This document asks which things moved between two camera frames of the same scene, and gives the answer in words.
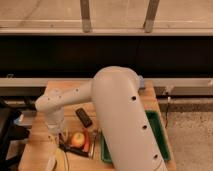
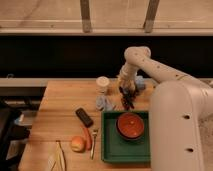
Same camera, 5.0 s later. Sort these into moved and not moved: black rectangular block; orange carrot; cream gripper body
Moved: cream gripper body
Not moved: orange carrot; black rectangular block
